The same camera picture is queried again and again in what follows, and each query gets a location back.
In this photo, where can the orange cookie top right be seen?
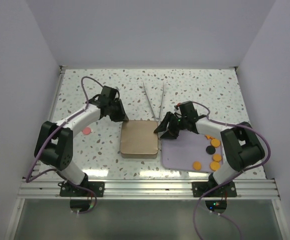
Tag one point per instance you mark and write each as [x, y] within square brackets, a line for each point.
[209, 137]

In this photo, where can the rose gold tin lid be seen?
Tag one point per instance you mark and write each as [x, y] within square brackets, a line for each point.
[138, 140]

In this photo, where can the orange round cookie upper right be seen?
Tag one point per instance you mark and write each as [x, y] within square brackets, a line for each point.
[215, 142]

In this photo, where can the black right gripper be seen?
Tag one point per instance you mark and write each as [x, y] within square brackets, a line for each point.
[163, 126]

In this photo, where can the orange round cookie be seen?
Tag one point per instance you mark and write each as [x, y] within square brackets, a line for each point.
[215, 142]
[197, 165]

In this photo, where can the pink round cookie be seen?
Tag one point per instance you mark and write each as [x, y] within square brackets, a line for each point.
[86, 130]

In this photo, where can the lilac plastic tray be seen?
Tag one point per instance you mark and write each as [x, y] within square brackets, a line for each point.
[181, 153]

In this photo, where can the orange waffle cookie bottom right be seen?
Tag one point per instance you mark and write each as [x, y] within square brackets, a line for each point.
[214, 166]

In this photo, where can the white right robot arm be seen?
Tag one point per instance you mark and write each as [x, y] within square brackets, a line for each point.
[241, 147]

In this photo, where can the orange flower cookie right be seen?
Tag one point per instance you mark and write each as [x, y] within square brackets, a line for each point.
[217, 157]

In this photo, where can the black round cookie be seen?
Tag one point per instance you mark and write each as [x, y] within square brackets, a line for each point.
[210, 150]

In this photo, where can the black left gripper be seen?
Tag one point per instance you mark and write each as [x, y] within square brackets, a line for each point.
[121, 116]

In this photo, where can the aluminium mounting rail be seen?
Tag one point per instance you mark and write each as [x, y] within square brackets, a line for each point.
[255, 189]

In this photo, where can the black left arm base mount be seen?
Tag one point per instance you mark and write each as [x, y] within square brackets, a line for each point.
[90, 189]

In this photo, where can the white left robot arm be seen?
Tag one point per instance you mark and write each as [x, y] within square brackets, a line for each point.
[55, 141]

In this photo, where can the orange round cookie bottom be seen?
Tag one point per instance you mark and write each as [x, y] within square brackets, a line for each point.
[197, 165]

